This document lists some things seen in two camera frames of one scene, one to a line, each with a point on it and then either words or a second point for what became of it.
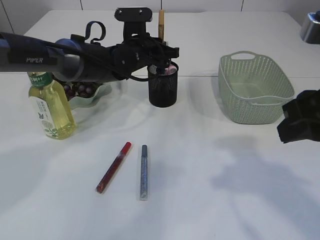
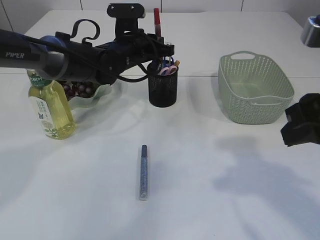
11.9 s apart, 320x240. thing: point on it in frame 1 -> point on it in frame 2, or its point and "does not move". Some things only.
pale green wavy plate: (101, 99) does not move
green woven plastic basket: (253, 88) does not move
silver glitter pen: (144, 174) does not move
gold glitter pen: (161, 24) -> (177, 62)
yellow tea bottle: (53, 105) does not move
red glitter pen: (106, 179) -> (158, 27)
